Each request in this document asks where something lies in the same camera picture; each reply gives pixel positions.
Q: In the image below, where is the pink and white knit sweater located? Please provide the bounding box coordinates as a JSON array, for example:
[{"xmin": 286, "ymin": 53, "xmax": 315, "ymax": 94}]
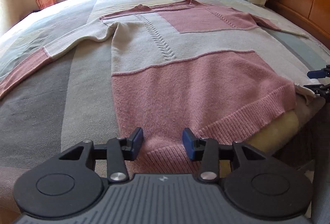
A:
[{"xmin": 1, "ymin": 0, "xmax": 314, "ymax": 173}]

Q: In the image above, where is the patchwork pastel bed quilt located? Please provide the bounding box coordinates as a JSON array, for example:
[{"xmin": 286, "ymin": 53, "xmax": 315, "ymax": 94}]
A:
[{"xmin": 0, "ymin": 0, "xmax": 330, "ymax": 214}]

